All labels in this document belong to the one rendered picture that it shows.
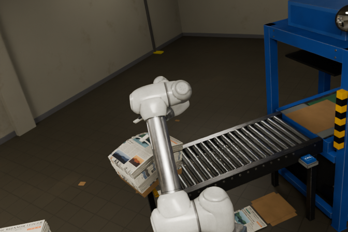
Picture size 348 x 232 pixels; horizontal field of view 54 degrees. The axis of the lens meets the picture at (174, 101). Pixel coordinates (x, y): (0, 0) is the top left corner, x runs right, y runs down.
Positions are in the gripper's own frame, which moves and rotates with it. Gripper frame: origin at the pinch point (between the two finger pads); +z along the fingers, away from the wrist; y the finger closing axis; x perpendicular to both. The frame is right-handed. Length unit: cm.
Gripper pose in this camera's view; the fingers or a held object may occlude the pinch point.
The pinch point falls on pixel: (138, 130)
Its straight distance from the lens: 221.4
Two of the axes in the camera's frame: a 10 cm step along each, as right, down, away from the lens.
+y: 2.4, 8.6, 4.6
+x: -6.1, -2.4, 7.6
